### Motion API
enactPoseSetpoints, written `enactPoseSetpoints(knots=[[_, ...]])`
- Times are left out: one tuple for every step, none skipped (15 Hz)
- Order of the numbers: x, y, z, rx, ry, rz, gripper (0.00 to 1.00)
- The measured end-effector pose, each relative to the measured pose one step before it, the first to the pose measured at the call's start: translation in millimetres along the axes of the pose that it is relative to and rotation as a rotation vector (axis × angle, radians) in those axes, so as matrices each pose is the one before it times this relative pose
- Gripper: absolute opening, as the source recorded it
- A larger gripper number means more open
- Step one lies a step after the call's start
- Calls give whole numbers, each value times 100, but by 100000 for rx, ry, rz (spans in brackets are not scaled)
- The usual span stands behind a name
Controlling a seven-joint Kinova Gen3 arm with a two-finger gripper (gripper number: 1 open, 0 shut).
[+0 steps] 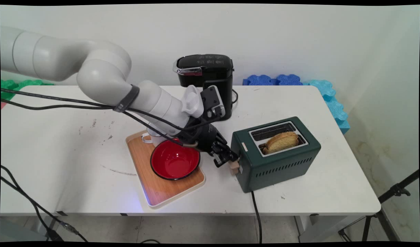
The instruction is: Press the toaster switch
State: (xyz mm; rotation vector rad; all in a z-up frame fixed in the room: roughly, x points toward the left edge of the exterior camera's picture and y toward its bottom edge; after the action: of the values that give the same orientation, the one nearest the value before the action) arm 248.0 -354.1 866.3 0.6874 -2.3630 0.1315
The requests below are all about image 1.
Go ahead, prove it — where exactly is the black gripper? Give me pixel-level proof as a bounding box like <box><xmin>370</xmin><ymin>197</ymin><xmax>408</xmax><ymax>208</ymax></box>
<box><xmin>177</xmin><ymin>120</ymin><xmax>240</xmax><ymax>169</ymax></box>

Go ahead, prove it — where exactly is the red bowl with black rim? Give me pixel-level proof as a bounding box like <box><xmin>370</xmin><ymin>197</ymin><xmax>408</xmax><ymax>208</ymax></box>
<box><xmin>150</xmin><ymin>138</ymin><xmax>201</xmax><ymax>181</ymax></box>

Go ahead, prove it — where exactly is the toasted bread slice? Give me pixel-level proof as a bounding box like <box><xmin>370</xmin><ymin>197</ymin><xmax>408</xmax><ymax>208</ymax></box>
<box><xmin>263</xmin><ymin>132</ymin><xmax>299</xmax><ymax>155</ymax></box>

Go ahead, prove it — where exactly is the dark green two-slot toaster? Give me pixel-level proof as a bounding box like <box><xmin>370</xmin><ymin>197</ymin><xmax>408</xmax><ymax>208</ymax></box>
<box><xmin>231</xmin><ymin>116</ymin><xmax>322</xmax><ymax>193</ymax></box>

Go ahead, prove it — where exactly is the white enamel mug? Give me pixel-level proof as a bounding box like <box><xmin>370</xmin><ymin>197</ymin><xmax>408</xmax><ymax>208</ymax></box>
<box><xmin>142</xmin><ymin>128</ymin><xmax>170</xmax><ymax>148</ymax></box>

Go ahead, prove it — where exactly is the wooden serving tray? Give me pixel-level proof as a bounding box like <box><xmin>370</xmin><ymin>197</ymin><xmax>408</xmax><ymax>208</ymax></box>
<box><xmin>125</xmin><ymin>129</ymin><xmax>206</xmax><ymax>209</ymax></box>

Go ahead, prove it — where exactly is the blue foam puzzle mat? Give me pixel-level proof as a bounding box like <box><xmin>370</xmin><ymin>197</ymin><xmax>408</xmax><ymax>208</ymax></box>
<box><xmin>276</xmin><ymin>74</ymin><xmax>303</xmax><ymax>86</ymax></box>
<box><xmin>243</xmin><ymin>74</ymin><xmax>278</xmax><ymax>86</ymax></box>

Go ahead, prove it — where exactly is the black single-serve coffee maker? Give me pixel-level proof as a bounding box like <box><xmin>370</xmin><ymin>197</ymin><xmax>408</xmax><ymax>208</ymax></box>
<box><xmin>173</xmin><ymin>54</ymin><xmax>235</xmax><ymax>121</ymax></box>

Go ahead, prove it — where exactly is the cyan foam puzzle mat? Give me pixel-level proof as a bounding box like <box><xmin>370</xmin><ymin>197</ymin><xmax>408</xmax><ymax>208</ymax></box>
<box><xmin>302</xmin><ymin>80</ymin><xmax>350</xmax><ymax>134</ymax></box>

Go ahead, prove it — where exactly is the black tripod stand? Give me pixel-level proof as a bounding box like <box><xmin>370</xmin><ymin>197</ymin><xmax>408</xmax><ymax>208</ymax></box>
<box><xmin>338</xmin><ymin>169</ymin><xmax>420</xmax><ymax>242</ymax></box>

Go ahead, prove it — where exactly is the grey metal table leg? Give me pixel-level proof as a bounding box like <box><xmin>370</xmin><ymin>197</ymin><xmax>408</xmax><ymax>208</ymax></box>
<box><xmin>45</xmin><ymin>215</ymin><xmax>59</xmax><ymax>232</ymax></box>

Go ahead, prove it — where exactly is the green foam puzzle mat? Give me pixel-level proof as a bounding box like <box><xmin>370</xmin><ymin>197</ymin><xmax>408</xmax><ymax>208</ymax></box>
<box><xmin>1</xmin><ymin>79</ymin><xmax>55</xmax><ymax>102</ymax></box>

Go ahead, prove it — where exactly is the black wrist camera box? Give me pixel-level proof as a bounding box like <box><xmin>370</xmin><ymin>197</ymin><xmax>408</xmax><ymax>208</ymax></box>
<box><xmin>199</xmin><ymin>85</ymin><xmax>226</xmax><ymax>121</ymax></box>

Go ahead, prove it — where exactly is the black toaster power cord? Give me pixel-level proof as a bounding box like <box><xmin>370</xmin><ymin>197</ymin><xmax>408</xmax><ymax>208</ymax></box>
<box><xmin>251</xmin><ymin>191</ymin><xmax>263</xmax><ymax>243</ymax></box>

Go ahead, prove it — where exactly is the black cable strap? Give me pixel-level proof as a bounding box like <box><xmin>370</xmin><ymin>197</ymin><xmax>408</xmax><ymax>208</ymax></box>
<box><xmin>113</xmin><ymin>84</ymin><xmax>140</xmax><ymax>113</ymax></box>

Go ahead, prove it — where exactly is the white table leg frame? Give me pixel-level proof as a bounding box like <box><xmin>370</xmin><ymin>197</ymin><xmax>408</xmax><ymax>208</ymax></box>
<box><xmin>294</xmin><ymin>214</ymin><xmax>370</xmax><ymax>243</ymax></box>

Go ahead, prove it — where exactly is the black floor cable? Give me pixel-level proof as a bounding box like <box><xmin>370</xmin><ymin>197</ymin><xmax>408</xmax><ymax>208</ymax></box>
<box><xmin>0</xmin><ymin>166</ymin><xmax>64</xmax><ymax>242</ymax></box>
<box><xmin>0</xmin><ymin>176</ymin><xmax>89</xmax><ymax>243</ymax></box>

